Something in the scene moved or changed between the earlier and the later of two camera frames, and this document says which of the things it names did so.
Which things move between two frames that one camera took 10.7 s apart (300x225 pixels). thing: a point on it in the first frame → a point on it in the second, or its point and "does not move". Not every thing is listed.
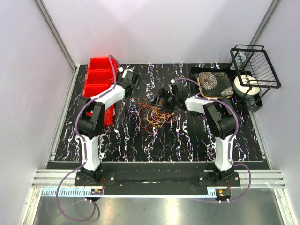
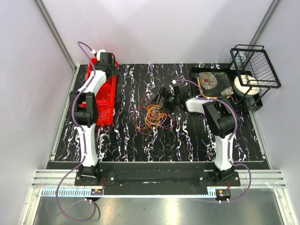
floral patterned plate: (215, 85) does not move
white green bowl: (242, 90) does not move
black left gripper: (136, 86) → (114, 71)
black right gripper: (163, 93) does not move
